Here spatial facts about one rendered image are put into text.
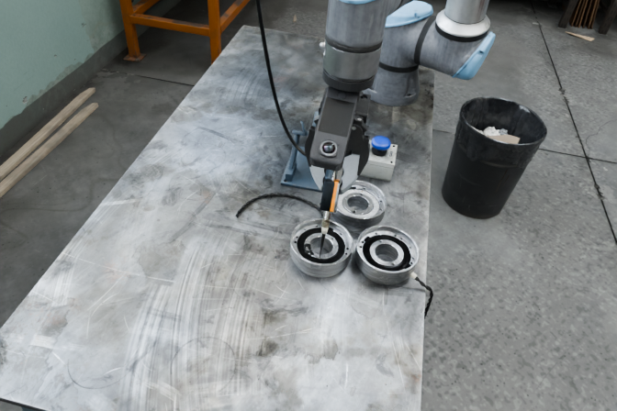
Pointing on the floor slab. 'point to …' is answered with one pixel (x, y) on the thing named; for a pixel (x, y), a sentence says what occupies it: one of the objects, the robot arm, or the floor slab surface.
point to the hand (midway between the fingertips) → (331, 188)
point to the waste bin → (489, 155)
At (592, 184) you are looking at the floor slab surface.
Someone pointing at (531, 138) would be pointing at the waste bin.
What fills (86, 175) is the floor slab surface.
